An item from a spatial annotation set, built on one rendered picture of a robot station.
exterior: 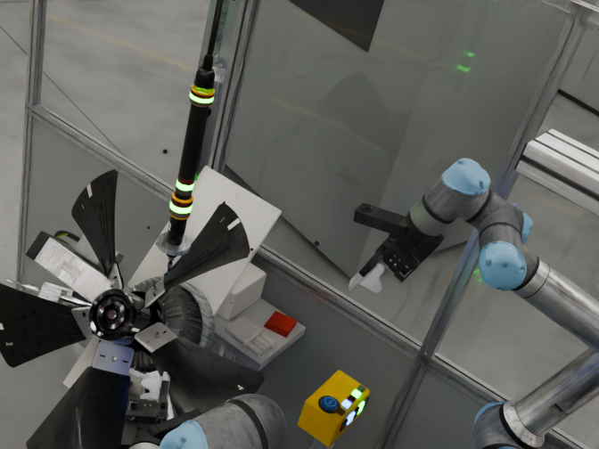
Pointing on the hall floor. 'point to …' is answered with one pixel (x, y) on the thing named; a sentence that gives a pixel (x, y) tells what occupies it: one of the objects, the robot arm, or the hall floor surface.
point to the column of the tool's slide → (221, 68)
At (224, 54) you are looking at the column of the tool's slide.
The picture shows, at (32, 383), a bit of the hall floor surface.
